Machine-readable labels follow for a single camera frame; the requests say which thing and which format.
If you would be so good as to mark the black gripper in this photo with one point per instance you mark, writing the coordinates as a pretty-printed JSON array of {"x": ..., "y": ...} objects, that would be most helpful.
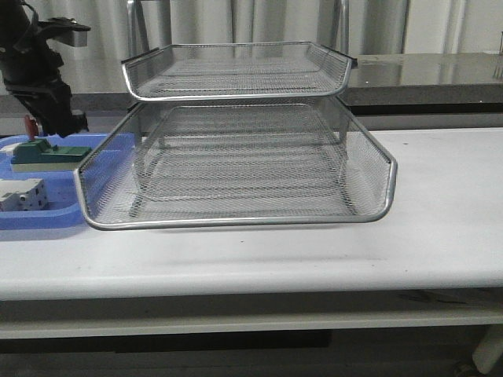
[{"x": 34, "y": 79}]

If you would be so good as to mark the green terminal block component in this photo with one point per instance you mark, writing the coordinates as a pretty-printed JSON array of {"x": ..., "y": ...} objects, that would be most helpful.
[{"x": 40, "y": 155}]

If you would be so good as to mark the mesh rack tray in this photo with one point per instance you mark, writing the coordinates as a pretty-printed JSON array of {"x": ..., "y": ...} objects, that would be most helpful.
[
  {"x": 203, "y": 72},
  {"x": 244, "y": 176},
  {"x": 368, "y": 169}
]

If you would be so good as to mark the white circuit breaker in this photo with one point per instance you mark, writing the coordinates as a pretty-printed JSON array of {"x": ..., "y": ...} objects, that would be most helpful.
[{"x": 23, "y": 195}]

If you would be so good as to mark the grey wire rack frame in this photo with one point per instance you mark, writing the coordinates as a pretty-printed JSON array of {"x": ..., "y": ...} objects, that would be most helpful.
[{"x": 138, "y": 44}]

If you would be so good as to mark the blue plastic tray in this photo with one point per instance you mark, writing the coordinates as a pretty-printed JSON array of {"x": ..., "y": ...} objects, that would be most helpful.
[{"x": 47, "y": 188}]

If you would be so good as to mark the white curtain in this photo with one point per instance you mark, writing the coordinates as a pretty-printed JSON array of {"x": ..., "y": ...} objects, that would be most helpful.
[{"x": 375, "y": 28}]

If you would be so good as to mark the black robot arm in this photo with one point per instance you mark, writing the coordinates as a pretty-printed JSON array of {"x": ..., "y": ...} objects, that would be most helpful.
[{"x": 19, "y": 29}]

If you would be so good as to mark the grey stone counter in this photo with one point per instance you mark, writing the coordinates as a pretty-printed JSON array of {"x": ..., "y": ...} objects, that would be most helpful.
[{"x": 419, "y": 83}]

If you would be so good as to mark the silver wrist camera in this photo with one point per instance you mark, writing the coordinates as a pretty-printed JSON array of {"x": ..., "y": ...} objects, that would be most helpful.
[{"x": 76, "y": 35}]

